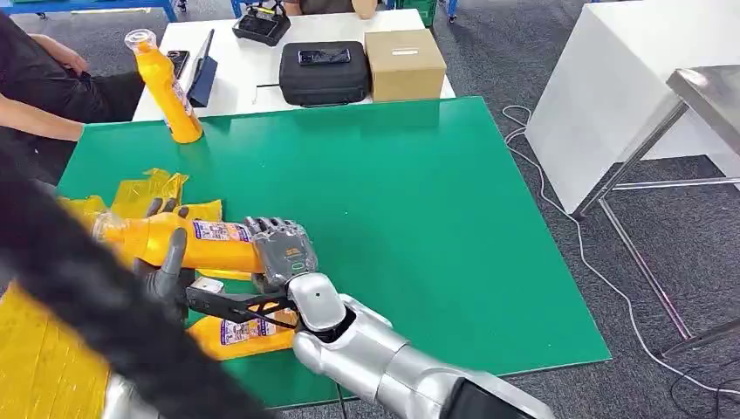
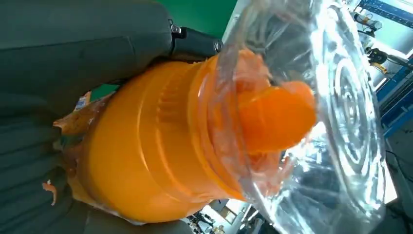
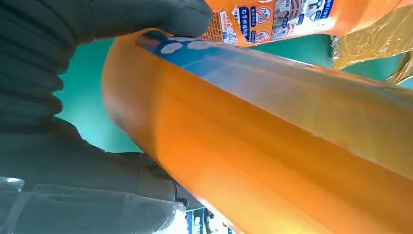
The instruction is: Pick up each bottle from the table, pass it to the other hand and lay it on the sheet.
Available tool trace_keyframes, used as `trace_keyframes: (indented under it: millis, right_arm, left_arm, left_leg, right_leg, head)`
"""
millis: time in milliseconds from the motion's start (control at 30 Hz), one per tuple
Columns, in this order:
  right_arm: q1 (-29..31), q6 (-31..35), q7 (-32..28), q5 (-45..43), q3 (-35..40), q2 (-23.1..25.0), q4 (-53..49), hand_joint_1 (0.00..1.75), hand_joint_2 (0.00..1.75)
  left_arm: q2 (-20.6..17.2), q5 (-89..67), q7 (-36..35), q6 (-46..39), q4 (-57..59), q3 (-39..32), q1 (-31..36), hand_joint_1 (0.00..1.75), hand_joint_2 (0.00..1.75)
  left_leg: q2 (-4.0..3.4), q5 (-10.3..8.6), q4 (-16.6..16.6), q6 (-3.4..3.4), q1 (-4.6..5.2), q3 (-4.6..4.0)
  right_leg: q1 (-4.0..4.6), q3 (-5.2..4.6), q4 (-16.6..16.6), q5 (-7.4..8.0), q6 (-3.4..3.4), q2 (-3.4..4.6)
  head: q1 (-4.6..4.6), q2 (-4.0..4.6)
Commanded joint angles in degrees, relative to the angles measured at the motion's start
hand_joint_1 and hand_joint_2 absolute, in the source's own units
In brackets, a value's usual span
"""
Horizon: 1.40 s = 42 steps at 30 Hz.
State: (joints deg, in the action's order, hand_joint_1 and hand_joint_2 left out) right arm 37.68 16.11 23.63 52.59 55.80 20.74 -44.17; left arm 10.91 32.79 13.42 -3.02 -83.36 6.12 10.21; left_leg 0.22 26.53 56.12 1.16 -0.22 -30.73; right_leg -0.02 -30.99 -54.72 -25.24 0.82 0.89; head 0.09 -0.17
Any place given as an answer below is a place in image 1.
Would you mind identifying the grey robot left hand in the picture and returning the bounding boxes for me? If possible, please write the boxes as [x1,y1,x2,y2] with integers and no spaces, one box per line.
[131,196,198,326]

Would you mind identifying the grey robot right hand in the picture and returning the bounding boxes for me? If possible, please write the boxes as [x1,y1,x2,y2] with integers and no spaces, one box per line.
[243,216,319,294]

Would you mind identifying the person's left hand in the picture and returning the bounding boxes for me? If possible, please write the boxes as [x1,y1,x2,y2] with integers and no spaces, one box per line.
[30,33,91,76]

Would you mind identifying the orange drink bottle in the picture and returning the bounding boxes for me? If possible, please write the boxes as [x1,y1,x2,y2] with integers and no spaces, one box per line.
[92,210,267,275]
[124,29,204,145]
[186,309,302,362]

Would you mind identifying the person in black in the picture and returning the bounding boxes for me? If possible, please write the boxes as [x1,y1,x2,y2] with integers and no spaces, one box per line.
[0,11,146,186]

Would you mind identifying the green table mat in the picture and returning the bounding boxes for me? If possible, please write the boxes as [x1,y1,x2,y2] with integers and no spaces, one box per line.
[58,96,613,410]

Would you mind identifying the tablet with blue cover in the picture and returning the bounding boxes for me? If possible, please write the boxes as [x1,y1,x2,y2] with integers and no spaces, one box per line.
[186,29,219,109]

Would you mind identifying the yellow plastic sheet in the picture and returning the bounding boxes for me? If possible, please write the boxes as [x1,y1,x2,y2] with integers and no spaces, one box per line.
[0,168,256,419]

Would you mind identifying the black zip case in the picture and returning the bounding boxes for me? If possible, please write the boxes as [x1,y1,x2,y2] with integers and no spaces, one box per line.
[278,40,371,108]

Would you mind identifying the white table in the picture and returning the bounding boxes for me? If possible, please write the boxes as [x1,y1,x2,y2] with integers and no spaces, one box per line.
[131,8,456,122]

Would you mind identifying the black smartphone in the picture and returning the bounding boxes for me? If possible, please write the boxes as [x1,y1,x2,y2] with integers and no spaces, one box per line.
[298,47,352,65]

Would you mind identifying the black remote controller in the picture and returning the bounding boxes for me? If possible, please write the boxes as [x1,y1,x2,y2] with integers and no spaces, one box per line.
[232,0,292,47]

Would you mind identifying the brown cardboard box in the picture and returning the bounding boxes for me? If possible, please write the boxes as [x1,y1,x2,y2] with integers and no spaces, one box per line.
[364,29,448,104]

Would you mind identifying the green plastic crate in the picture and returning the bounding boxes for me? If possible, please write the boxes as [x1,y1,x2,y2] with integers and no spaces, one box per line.
[399,0,439,28]

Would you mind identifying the white cabinet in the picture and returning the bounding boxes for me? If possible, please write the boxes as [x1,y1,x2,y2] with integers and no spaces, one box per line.
[524,0,740,215]

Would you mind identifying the steel table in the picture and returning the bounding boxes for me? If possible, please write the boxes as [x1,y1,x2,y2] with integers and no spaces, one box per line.
[572,65,740,360]

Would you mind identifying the blue metal frame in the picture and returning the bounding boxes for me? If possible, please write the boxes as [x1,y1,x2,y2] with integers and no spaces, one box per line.
[0,0,179,23]

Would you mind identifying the smartphone with camera ring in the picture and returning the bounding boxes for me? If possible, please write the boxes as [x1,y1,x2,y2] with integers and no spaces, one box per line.
[166,50,191,79]

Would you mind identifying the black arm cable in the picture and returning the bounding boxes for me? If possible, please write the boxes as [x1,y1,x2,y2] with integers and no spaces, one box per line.
[333,382,350,419]

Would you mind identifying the white floor cable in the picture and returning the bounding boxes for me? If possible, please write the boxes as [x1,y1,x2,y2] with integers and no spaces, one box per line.
[501,106,740,397]

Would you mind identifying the black floor cable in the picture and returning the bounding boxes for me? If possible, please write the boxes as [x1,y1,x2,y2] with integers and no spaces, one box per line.
[670,361,740,419]

